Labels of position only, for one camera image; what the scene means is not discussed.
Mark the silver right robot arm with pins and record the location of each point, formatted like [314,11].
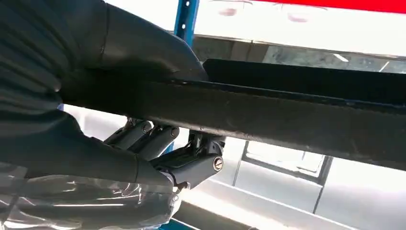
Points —
[28,57]

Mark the blue metal rack frame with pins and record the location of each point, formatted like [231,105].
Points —
[186,19]

